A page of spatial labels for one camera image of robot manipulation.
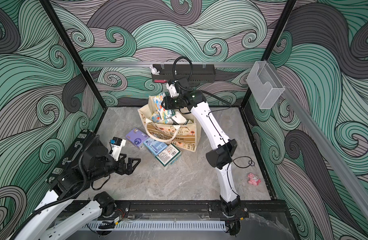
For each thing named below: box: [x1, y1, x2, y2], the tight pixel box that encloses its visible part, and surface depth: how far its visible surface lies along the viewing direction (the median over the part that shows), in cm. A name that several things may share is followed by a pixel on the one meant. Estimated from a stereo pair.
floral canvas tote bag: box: [138, 95, 198, 153], surface depth 84 cm
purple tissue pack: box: [125, 128, 150, 150], surface depth 97 cm
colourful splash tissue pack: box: [152, 109, 172, 125], surface depth 80 cm
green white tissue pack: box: [155, 143, 182, 171], surface depth 89 cm
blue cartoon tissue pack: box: [153, 93, 166, 111], surface depth 79 cm
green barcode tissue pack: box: [170, 111, 187, 125], surface depth 85 cm
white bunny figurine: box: [149, 64, 160, 75], surface depth 87 cm
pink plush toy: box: [247, 172, 262, 186], surface depth 81 cm
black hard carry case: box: [46, 129, 97, 188], surface depth 72 cm
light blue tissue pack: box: [143, 137, 168, 156], surface depth 93 cm
